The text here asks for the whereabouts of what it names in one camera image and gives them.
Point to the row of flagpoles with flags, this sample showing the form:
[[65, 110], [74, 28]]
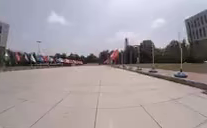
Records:
[[115, 55]]

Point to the grey concrete slab plaza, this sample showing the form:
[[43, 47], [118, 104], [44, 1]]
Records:
[[91, 100]]

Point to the dark building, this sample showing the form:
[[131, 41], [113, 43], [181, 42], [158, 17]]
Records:
[[146, 50]]

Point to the lamp pole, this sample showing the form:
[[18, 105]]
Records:
[[39, 46]]

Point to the row of dark trees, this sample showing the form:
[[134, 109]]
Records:
[[172, 51]]

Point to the row of many-coloured flags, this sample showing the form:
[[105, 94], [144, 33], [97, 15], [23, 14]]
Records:
[[32, 59]]

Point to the low dark kerb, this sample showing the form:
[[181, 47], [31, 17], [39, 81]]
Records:
[[177, 80]]

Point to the grass strip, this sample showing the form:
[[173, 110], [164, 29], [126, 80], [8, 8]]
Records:
[[194, 67]]

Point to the pinkish paved path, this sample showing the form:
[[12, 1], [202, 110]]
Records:
[[199, 78]]

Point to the large grey building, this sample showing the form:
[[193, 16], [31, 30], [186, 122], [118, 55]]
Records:
[[201, 26]]

